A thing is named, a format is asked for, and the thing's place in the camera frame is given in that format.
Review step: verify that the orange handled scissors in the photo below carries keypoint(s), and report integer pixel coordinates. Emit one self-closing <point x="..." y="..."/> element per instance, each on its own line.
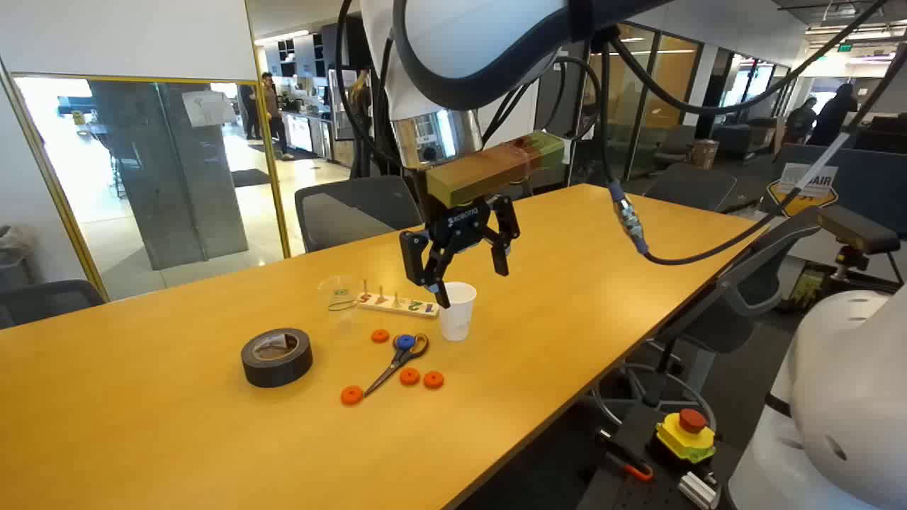
<point x="397" y="361"/>

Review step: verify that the dark chair at left edge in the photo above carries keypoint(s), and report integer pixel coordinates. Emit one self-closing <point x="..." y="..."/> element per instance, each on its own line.
<point x="47" y="302"/>

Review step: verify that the dark office chair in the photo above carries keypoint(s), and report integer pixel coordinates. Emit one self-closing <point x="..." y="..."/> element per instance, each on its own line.
<point x="352" y="212"/>

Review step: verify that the yellow red emergency stop button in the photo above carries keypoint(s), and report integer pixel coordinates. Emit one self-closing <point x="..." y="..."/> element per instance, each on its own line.
<point x="688" y="434"/>

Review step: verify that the round blue block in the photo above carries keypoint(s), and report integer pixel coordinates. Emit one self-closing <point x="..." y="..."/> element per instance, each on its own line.
<point x="404" y="345"/>

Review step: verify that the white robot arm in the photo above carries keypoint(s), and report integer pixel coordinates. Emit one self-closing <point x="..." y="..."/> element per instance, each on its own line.
<point x="464" y="56"/>

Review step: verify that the clear plastic cup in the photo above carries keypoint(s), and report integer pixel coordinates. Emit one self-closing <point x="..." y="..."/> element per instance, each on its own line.
<point x="339" y="294"/>

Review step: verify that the white paper cup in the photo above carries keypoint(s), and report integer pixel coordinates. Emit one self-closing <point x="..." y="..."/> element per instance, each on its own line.
<point x="457" y="314"/>

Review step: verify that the round orange block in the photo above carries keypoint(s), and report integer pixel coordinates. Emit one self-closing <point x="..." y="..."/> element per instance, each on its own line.
<point x="409" y="378"/>
<point x="382" y="336"/>
<point x="352" y="396"/>
<point x="434" y="380"/>

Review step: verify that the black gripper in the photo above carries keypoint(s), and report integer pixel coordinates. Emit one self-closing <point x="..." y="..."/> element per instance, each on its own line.
<point x="454" y="230"/>

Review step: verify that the black tape roll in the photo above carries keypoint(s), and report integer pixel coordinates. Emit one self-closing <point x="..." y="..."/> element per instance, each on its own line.
<point x="275" y="359"/>

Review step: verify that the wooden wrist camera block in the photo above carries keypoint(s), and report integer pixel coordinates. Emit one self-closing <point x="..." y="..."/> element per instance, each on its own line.
<point x="525" y="159"/>

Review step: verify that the grey office chair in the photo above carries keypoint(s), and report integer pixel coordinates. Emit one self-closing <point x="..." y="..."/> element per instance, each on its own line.
<point x="712" y="325"/>

